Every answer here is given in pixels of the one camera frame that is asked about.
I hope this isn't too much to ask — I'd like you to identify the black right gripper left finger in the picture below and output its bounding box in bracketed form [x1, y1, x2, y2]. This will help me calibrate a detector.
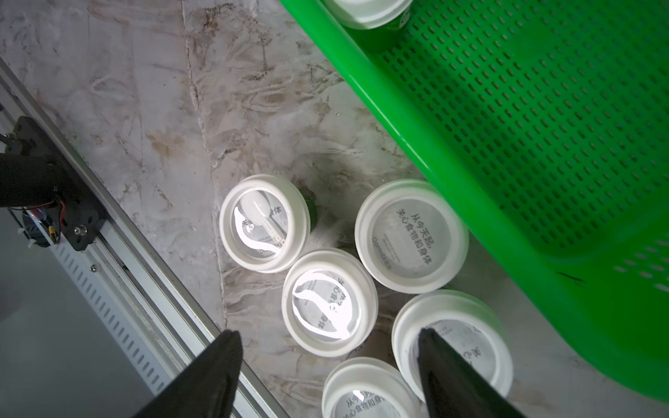
[136, 330, 243, 417]

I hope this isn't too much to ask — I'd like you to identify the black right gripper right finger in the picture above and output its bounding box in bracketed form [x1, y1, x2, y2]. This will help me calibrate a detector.
[417, 328, 523, 418]

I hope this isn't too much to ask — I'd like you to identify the green plastic basket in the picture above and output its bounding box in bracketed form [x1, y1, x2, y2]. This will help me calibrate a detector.
[285, 1, 668, 402]

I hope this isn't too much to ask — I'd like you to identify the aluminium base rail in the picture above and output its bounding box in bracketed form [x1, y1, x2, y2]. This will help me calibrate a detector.
[0, 56, 291, 418]

